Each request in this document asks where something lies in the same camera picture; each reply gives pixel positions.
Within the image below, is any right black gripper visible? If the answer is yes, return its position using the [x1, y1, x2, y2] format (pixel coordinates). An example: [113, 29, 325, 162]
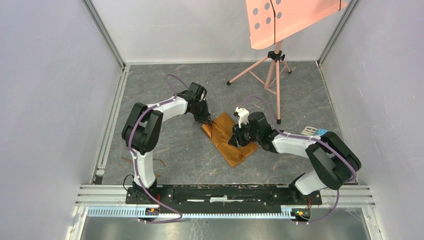
[227, 120, 261, 148]

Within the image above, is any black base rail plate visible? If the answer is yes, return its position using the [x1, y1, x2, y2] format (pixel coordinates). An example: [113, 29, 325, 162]
[125, 184, 323, 214]

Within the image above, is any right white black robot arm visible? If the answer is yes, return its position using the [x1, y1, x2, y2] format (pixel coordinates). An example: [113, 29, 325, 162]
[228, 107, 362, 204]

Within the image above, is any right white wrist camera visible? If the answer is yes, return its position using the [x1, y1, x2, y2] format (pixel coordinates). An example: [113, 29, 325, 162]
[234, 106, 250, 129]

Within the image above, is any pink music stand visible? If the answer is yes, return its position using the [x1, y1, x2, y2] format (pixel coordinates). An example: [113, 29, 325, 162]
[227, 0, 348, 124]

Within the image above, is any blue toy brick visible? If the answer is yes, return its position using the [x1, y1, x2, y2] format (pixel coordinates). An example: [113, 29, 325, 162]
[317, 128, 328, 136]

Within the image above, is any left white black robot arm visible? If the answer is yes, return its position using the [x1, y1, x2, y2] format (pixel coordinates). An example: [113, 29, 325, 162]
[121, 82, 213, 204]

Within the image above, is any white toy window frame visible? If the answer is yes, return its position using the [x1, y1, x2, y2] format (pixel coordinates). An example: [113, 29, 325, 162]
[301, 126, 318, 136]

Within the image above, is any orange cloth napkin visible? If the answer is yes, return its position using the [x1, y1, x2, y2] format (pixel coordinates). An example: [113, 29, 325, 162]
[201, 112, 258, 167]

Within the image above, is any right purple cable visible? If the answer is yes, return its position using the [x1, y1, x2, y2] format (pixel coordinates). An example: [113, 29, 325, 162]
[238, 96, 359, 226]

